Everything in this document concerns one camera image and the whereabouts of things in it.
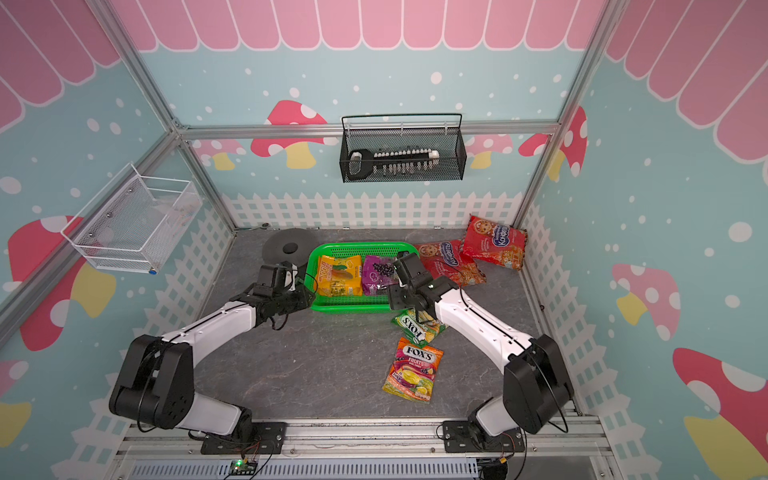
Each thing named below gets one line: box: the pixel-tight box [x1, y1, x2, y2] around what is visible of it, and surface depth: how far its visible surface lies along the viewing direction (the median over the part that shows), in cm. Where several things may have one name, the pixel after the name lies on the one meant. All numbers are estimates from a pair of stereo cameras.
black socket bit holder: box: [348, 148, 440, 180], surface depth 91 cm
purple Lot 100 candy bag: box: [362, 255, 399, 296], surface depth 102 cm
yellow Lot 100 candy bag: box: [315, 255, 363, 297], surface depth 101 cm
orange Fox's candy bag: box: [382, 337, 445, 403], surface depth 85 cm
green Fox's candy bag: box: [392, 308, 446, 348], surface depth 93 cm
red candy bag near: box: [416, 240, 487, 287], surface depth 111 cm
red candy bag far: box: [462, 213, 528, 270], surface depth 114 cm
